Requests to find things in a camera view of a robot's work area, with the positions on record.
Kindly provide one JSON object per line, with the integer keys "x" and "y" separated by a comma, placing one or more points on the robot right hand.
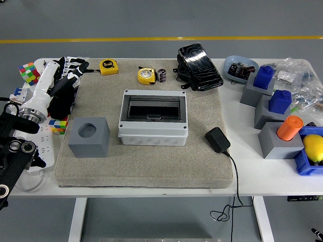
{"x": 318, "y": 232}

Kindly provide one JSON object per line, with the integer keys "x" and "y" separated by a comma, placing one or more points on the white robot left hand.
{"x": 41, "y": 88}

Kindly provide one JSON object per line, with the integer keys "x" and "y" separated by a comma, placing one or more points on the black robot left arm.
{"x": 12, "y": 161}

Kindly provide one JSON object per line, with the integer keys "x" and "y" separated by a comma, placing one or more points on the grey cube battery holder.
{"x": 262, "y": 117}
{"x": 248, "y": 97}
{"x": 275, "y": 150}
{"x": 88, "y": 148}

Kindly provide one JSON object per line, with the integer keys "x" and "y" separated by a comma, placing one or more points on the orange cylinder battery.
{"x": 290, "y": 127}

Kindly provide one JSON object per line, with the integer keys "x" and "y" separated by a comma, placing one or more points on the grey electrical junction box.
{"x": 151, "y": 136}

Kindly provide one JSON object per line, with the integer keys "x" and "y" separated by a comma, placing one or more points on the blue block battery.
{"x": 280, "y": 102}
{"x": 263, "y": 78}

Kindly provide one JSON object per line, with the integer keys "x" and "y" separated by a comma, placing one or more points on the large colourful puzzle cube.
{"x": 30, "y": 74}

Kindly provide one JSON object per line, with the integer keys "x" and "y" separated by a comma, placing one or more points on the white circuit breaker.
{"x": 19, "y": 93}

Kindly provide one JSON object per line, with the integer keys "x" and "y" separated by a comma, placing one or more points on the black cloth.
{"x": 63, "y": 103}

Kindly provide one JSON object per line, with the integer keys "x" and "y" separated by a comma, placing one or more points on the black table control panel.
{"x": 305, "y": 198}

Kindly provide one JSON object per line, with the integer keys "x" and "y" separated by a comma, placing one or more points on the small colourful puzzle cube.
{"x": 59, "y": 124}

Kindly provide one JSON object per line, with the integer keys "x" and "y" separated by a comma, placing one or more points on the white power strip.
{"x": 46, "y": 141}

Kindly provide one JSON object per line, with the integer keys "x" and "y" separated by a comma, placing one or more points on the white table leg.
{"x": 77, "y": 219}
{"x": 263, "y": 219}

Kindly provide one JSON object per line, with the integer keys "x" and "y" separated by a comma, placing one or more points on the blue plastic bin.
{"x": 302, "y": 165}

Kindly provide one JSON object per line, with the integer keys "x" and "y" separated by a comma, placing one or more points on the yellow square tape measure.
{"x": 108, "y": 68}

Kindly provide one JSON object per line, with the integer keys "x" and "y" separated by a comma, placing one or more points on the yellow lemon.
{"x": 314, "y": 147}

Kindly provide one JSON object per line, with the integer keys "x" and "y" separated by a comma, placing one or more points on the yellow round tape measure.
{"x": 146, "y": 75}

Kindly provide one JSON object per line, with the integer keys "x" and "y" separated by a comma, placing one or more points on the small dark object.
{"x": 311, "y": 124}

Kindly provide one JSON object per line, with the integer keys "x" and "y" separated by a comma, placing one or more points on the grey-brown mat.
{"x": 151, "y": 166}

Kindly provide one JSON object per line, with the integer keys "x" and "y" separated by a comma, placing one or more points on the black power adapter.
{"x": 217, "y": 140}

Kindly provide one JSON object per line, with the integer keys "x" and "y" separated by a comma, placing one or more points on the clear bag of small parts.
{"x": 309, "y": 88}

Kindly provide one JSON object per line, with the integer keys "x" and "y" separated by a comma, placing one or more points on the black foot pedal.
{"x": 199, "y": 68}

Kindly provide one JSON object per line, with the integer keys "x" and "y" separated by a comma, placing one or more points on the clear bag with white parts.
{"x": 284, "y": 76}

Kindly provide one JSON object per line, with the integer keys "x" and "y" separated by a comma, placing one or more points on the dark electronic parts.
{"x": 239, "y": 70}

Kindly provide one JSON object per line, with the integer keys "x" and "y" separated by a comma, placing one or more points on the light blue bowl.
{"x": 234, "y": 59}

